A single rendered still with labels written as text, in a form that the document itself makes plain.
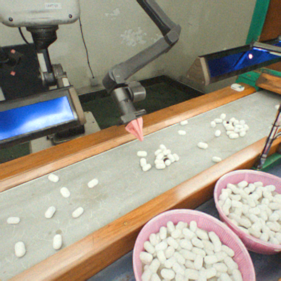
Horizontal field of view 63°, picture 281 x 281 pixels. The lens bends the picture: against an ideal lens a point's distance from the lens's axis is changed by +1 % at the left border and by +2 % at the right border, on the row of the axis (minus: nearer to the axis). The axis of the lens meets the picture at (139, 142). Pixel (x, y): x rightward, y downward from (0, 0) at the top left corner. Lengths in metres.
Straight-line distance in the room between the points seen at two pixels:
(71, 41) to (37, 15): 1.67
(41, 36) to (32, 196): 0.72
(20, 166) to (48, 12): 0.61
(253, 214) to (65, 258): 0.51
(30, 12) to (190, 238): 0.98
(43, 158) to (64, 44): 2.00
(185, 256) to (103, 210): 0.25
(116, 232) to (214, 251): 0.25
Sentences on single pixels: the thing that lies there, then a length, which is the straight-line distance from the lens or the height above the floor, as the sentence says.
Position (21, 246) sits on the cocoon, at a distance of 0.67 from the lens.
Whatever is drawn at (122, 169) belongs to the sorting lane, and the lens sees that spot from 0.80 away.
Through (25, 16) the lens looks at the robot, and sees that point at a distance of 1.11.
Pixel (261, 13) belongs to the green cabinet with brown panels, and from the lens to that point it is 1.48.
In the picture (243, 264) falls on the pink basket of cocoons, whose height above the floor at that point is 0.75.
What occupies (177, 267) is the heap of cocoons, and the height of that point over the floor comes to 0.74.
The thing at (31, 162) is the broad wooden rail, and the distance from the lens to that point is 0.88.
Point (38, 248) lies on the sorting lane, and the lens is 0.67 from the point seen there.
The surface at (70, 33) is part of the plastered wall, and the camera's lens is 2.75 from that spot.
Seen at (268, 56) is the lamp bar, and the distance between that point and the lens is 0.91.
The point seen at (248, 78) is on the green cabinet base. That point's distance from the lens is 1.54.
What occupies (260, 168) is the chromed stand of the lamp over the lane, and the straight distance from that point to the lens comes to 0.95.
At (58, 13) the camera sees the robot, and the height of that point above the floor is 1.16.
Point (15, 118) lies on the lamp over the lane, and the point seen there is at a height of 1.08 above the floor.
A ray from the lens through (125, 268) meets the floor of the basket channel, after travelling 0.68.
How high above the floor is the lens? 1.29
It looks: 36 degrees down
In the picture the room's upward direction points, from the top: straight up
